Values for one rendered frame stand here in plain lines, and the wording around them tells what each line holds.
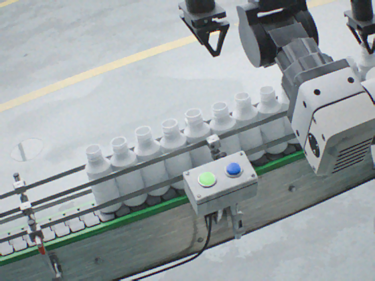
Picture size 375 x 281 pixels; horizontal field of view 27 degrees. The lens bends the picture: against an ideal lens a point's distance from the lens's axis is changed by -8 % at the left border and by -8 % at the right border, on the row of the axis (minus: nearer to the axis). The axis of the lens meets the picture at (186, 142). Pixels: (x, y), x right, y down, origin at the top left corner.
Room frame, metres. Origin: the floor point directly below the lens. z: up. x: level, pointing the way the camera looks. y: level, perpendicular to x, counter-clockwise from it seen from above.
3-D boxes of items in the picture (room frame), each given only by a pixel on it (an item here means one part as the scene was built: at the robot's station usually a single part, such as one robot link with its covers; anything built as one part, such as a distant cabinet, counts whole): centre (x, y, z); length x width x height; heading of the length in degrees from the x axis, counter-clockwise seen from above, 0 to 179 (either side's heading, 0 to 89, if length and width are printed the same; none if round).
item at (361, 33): (1.68, -0.49, 1.22); 0.07 x 0.07 x 0.09; 13
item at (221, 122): (1.59, -0.09, 1.08); 0.06 x 0.06 x 0.17
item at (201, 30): (1.42, -0.09, 1.44); 0.07 x 0.07 x 0.09; 12
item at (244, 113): (1.61, -0.15, 1.08); 0.06 x 0.06 x 0.17
